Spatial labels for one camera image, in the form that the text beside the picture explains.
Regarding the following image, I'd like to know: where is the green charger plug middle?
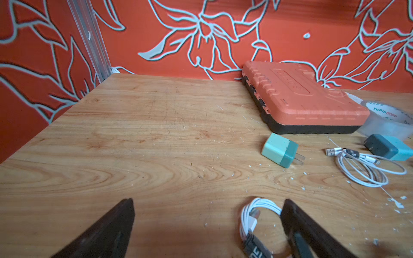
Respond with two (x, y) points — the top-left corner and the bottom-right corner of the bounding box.
(364, 134), (413, 161)

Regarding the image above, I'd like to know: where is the white cable coil middle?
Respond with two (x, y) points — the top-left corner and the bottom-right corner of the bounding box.
(325, 147), (408, 188)

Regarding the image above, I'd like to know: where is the orange plastic tool case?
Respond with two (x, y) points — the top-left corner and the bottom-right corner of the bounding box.
(242, 61), (370, 134)

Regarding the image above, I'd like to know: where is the aluminium frame post left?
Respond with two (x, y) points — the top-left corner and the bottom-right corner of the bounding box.
(67, 0), (112, 82)

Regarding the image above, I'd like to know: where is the white cable coil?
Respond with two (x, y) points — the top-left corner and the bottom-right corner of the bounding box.
(239, 197), (284, 258)
(325, 147), (408, 188)

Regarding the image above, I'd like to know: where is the clear packing tape roll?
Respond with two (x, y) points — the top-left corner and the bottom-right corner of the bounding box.
(347, 93), (413, 141)

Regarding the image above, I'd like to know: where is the green charger plug left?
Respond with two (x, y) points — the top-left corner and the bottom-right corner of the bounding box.
(261, 133), (305, 168)

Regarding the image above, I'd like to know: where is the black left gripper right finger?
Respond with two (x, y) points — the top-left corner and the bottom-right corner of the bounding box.
(280, 199), (355, 258)

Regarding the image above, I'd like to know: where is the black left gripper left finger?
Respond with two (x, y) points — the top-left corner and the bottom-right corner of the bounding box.
(52, 198), (135, 258)

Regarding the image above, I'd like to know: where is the green charger plug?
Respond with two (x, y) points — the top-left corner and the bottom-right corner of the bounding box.
(261, 133), (305, 168)
(364, 134), (413, 161)

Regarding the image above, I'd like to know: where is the white cable coil left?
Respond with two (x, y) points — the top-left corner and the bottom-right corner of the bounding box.
(239, 197), (284, 258)

